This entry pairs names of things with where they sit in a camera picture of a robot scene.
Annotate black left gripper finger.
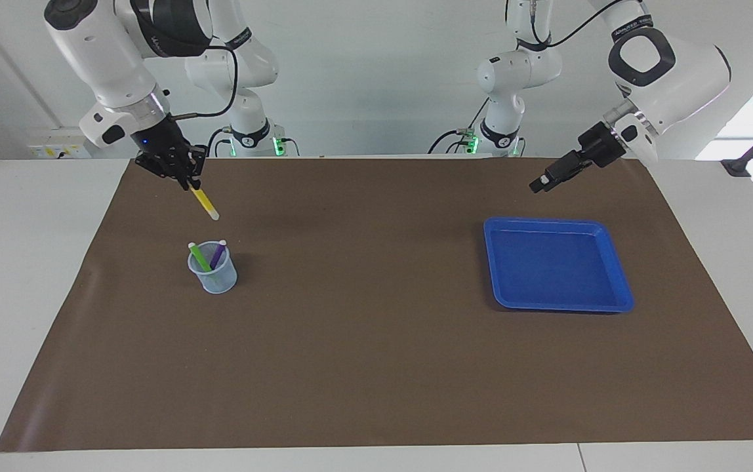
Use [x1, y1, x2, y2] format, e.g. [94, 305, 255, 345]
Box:
[531, 152, 586, 186]
[531, 164, 592, 194]

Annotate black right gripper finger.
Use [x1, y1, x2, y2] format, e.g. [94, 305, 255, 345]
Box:
[185, 146, 207, 184]
[153, 164, 195, 191]

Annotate yellow marker pen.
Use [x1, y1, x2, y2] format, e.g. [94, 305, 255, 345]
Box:
[190, 186, 220, 222]

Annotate green marker pen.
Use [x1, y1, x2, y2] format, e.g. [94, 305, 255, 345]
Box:
[188, 243, 213, 273]

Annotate blue plastic tray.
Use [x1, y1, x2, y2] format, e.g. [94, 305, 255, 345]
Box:
[483, 217, 635, 313]

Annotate pale blue pen cup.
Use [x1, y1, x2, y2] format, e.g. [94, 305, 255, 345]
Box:
[187, 246, 238, 295]

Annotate brown table mat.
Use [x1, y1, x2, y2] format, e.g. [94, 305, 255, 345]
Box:
[0, 157, 753, 453]

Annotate black arm base cable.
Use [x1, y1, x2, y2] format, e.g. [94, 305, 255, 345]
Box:
[428, 98, 490, 155]
[206, 127, 234, 158]

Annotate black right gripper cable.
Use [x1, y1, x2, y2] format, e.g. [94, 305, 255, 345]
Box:
[170, 45, 239, 122]

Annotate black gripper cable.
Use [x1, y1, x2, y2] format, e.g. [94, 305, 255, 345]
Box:
[170, 45, 239, 122]
[531, 0, 623, 48]

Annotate white wall socket box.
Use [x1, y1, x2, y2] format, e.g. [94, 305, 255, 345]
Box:
[28, 128, 92, 159]

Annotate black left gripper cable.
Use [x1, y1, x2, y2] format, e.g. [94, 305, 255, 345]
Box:
[531, 0, 623, 48]

